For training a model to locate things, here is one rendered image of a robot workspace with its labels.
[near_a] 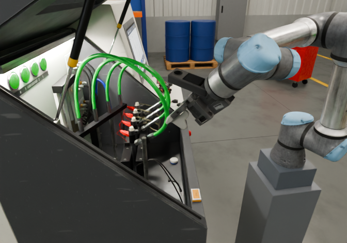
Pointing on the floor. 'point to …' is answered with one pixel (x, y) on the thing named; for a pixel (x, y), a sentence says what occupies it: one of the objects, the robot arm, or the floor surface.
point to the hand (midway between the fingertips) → (173, 112)
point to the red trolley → (306, 52)
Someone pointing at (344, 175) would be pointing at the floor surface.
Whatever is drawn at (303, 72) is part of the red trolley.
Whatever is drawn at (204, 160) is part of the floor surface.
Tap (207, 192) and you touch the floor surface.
